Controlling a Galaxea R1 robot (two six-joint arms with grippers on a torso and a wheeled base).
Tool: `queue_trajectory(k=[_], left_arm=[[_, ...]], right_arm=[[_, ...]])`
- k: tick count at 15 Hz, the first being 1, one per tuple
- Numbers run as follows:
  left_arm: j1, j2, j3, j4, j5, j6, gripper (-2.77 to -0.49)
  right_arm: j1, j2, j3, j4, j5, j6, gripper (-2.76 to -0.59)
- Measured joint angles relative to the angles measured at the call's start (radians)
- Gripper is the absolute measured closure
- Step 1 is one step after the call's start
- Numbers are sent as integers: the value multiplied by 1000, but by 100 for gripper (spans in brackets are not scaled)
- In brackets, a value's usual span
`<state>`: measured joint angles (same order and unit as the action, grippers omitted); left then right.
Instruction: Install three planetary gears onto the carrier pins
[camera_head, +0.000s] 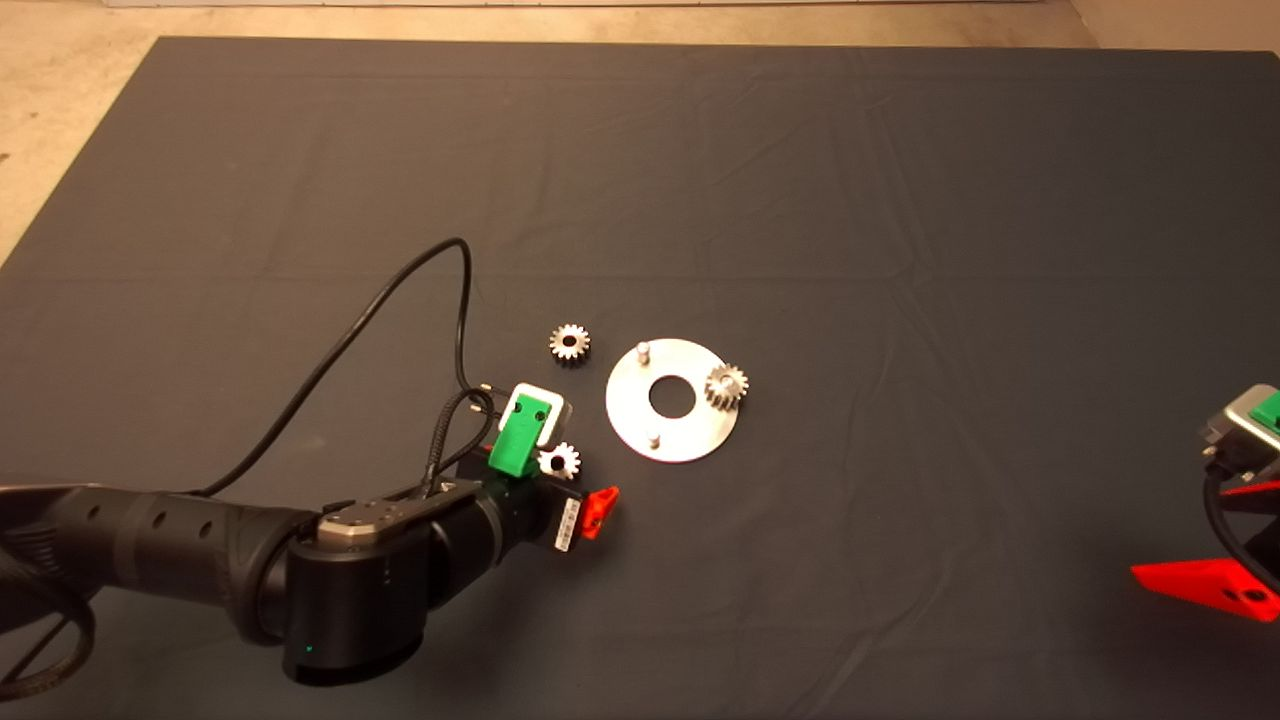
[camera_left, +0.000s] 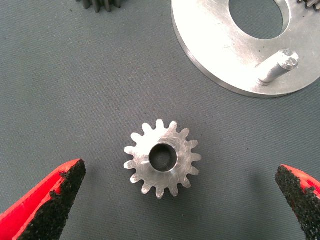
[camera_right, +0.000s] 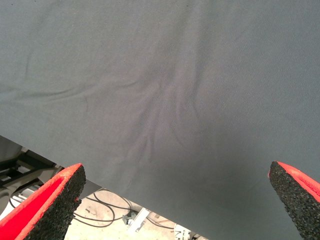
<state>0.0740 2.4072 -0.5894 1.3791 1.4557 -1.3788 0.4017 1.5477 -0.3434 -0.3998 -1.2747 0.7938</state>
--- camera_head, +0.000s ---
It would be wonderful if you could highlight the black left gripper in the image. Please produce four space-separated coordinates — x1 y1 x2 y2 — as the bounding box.
458 455 621 556

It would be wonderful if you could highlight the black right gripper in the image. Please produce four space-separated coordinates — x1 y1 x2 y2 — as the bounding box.
1131 478 1280 623

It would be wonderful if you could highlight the round metal carrier plate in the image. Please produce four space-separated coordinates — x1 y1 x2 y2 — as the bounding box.
605 338 741 464

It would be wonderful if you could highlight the dark grey table cloth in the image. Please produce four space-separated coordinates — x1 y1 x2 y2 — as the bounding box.
0 35 1280 720

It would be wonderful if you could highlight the green left camera mount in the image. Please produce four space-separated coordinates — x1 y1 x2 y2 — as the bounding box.
488 397 553 476

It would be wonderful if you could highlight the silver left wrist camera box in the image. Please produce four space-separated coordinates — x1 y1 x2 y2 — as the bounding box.
497 383 573 448

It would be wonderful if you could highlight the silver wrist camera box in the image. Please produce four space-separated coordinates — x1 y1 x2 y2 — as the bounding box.
1200 385 1280 471
497 383 573 448

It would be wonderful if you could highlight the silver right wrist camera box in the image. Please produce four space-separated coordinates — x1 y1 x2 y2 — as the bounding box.
1200 385 1280 471

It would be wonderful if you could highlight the black braided cable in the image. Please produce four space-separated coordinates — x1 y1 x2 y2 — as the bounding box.
425 390 501 496

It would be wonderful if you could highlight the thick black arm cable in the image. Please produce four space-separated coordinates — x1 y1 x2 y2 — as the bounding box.
0 545 96 701

